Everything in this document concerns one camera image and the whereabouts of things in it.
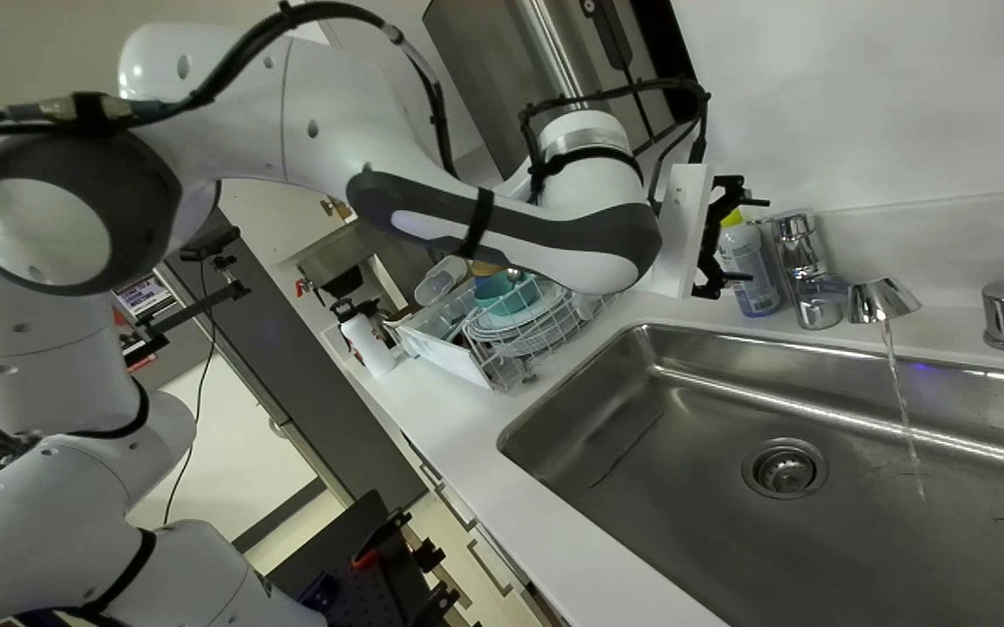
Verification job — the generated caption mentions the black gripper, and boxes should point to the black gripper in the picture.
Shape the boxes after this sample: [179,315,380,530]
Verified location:
[660,161,775,302]

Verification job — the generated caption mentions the chrome sink tap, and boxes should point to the chrome sink tap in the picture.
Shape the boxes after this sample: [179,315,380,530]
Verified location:
[761,207,924,329]

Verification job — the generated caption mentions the stream of tap water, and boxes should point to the stream of tap water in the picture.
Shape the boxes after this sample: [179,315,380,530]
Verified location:
[877,315,930,501]

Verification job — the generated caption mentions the blue bottle yellow cap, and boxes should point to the blue bottle yellow cap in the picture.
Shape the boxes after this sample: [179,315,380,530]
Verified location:
[718,206,788,319]

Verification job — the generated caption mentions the teal bowl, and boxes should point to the teal bowl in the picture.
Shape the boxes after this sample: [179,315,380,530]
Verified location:
[469,268,552,319]

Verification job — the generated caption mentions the round sink drain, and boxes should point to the round sink drain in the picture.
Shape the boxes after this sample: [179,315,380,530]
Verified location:
[742,435,830,501]

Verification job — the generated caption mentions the stainless steel sink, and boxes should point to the stainless steel sink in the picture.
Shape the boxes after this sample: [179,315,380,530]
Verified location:
[496,319,1004,627]

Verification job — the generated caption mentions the stainless paper towel dispenser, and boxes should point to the stainless paper towel dispenser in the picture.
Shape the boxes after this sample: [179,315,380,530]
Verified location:
[418,0,601,178]

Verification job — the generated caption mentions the white drain tray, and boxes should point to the white drain tray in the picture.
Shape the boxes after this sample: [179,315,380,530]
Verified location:
[393,319,498,392]

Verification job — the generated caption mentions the white base cabinet drawers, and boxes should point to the white base cabinet drawers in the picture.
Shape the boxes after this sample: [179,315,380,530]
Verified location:
[400,430,566,627]

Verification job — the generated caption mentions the dark grey table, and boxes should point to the dark grey table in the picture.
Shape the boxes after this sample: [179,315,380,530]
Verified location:
[156,219,429,514]

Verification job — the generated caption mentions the black metal rack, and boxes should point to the black metal rack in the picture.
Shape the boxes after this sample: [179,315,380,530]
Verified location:
[267,484,462,627]

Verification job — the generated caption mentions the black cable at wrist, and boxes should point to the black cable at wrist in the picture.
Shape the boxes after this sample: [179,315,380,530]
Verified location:
[516,74,715,178]

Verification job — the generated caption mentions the white wire dish rack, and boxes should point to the white wire dish rack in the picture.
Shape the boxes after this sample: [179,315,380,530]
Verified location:
[393,258,612,392]

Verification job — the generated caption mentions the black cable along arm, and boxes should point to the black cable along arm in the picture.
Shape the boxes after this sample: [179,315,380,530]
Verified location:
[0,0,460,178]

